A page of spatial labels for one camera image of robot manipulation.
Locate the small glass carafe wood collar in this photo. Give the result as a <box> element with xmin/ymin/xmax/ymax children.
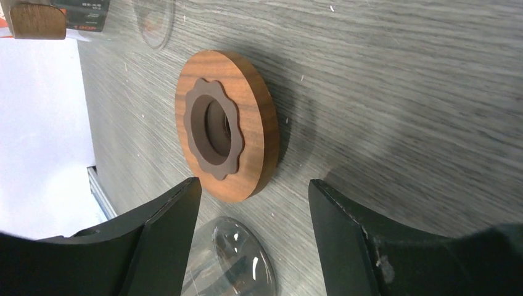
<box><xmin>8</xmin><ymin>0</ymin><xmax>176</xmax><ymax>51</ymax></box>

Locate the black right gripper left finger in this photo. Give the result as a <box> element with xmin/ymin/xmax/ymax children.
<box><xmin>1</xmin><ymin>177</ymin><xmax>202</xmax><ymax>295</ymax></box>

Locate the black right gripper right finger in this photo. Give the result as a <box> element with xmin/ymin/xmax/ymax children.
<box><xmin>308</xmin><ymin>179</ymin><xmax>522</xmax><ymax>295</ymax></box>

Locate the orange coffee filter box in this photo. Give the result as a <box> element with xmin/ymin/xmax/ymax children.
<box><xmin>1</xmin><ymin>1</ymin><xmax>110</xmax><ymax>40</ymax></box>

